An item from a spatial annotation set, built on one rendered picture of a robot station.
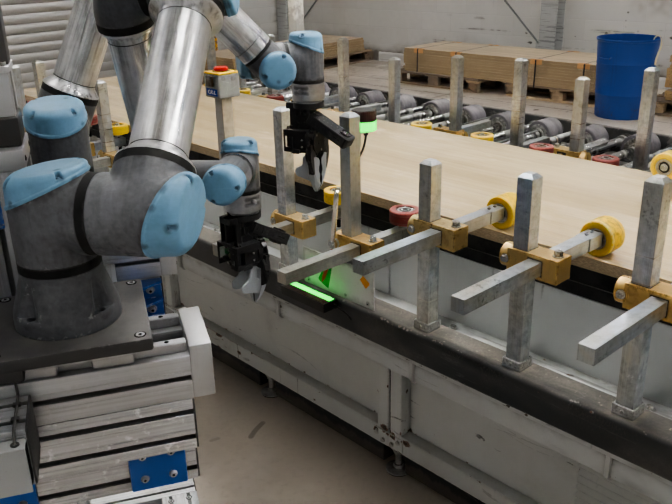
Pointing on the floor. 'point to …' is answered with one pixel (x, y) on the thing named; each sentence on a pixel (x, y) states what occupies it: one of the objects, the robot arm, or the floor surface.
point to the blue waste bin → (622, 73)
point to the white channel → (295, 15)
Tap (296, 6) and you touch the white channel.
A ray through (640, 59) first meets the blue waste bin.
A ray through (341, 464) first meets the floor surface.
